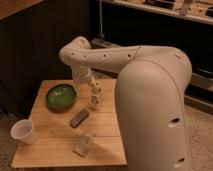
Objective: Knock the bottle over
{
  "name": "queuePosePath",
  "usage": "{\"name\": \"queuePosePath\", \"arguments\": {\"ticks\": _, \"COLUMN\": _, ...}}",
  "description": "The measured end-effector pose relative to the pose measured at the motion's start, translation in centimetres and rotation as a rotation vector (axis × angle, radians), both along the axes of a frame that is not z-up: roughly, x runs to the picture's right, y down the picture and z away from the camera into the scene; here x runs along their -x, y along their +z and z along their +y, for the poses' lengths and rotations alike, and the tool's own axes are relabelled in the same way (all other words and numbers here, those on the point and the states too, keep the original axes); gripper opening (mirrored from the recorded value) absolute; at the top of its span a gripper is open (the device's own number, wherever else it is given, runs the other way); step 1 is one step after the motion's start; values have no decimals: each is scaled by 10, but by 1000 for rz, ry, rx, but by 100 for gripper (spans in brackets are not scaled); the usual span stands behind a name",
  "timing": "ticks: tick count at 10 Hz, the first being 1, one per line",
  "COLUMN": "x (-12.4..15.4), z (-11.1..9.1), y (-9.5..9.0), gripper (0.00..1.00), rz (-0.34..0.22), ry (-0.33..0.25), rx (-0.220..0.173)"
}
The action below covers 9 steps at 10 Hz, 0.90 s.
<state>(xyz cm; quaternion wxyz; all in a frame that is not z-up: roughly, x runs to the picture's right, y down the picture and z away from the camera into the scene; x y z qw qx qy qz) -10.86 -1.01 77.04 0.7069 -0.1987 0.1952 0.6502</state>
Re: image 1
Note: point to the black remote control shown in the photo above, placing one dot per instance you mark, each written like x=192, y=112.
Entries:
x=78, y=118

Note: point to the white paper cup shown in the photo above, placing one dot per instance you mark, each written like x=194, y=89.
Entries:
x=23, y=131

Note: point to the metal stand with base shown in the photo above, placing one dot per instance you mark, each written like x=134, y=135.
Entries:
x=100, y=41

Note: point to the white labelled bottle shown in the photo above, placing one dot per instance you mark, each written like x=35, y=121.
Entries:
x=96, y=96

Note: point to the wooden board table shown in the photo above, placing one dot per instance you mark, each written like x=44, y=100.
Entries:
x=55, y=137

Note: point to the small clear plastic packet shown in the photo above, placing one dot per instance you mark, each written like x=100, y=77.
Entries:
x=83, y=144

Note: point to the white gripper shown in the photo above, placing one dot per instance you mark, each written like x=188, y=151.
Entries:
x=82, y=75

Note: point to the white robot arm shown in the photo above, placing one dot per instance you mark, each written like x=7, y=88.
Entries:
x=149, y=99

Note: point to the white shelf unit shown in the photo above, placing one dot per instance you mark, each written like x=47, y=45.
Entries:
x=193, y=10

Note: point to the green ceramic bowl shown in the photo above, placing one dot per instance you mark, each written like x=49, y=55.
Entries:
x=60, y=96

